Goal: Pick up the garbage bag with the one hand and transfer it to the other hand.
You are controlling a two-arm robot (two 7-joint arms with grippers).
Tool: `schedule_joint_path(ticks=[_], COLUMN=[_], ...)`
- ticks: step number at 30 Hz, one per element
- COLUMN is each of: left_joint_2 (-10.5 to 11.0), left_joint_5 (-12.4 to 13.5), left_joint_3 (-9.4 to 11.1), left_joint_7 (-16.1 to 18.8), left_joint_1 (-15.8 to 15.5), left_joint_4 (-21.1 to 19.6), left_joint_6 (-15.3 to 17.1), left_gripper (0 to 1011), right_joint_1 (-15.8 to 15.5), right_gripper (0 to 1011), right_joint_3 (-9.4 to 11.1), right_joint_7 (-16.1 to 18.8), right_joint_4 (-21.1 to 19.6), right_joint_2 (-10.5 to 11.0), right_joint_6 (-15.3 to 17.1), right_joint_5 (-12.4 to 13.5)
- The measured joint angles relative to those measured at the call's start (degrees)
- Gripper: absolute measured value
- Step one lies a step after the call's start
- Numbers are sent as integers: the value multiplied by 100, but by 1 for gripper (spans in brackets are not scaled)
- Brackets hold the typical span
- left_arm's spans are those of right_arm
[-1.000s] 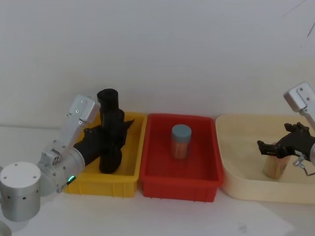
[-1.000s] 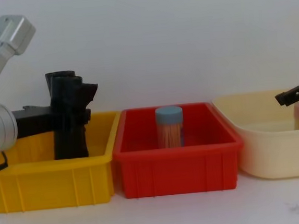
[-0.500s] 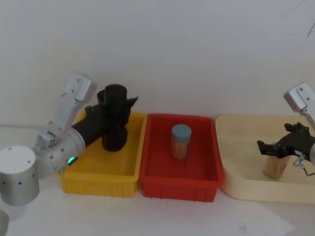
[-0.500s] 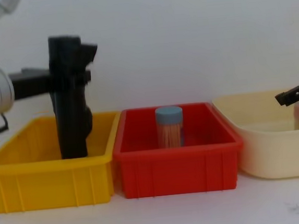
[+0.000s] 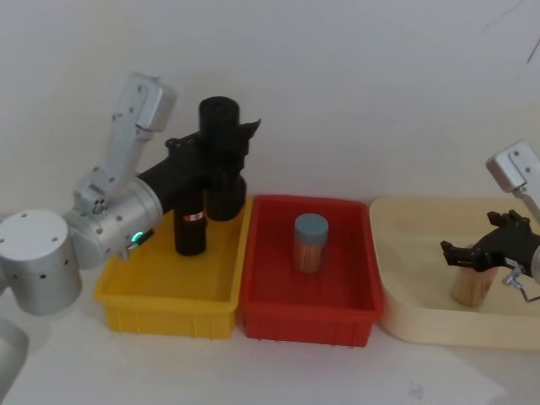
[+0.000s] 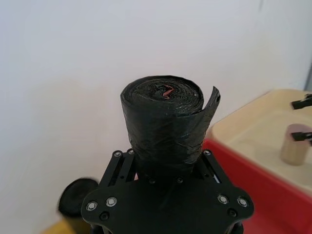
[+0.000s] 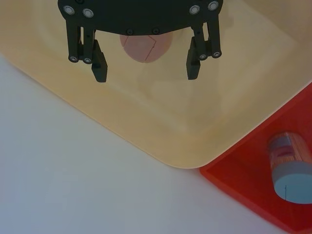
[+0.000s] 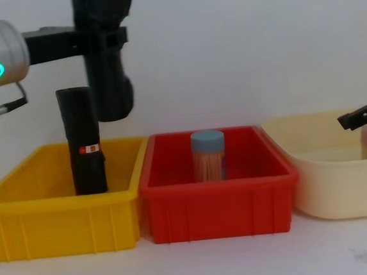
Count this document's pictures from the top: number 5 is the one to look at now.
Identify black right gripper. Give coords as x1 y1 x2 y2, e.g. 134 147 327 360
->
440 208 540 276

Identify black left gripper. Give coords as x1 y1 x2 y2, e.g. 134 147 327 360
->
138 117 264 214

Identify plain black cylinder bottle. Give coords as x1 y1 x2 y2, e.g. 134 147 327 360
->
197 95 248 222

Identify lidless toothpick jar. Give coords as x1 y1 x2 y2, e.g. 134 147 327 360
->
450 266 498 310

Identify cream shallow tray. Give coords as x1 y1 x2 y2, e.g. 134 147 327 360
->
369 194 540 351

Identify black bottle with red label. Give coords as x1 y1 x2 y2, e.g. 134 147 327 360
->
173 197 208 257

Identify toothpick jar with grey lid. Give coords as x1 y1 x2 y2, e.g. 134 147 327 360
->
293 213 331 275

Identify yellow plastic bin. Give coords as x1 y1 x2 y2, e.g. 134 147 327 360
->
93 196 255 340

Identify red plastic bin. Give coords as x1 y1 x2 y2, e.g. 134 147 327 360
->
236 193 385 348

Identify white table cloth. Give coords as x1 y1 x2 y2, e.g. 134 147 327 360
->
0 185 540 405

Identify thin cable with silver plug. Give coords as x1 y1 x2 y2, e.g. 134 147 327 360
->
500 267 540 304

